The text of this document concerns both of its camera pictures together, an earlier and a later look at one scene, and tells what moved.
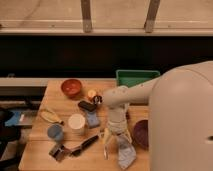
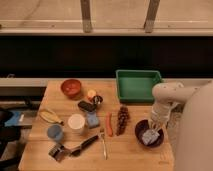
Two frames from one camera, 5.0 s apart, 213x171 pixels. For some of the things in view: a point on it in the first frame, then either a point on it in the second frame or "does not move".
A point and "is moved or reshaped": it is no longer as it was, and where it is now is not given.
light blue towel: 126,151 is moved or reshaped
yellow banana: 50,115 does not move
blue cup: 55,131 does not move
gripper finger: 126,133 -> 163,128
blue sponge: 93,121 does not move
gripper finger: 107,139 -> 150,124
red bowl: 71,87 does not move
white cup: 76,122 does not move
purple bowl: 141,133 does not move
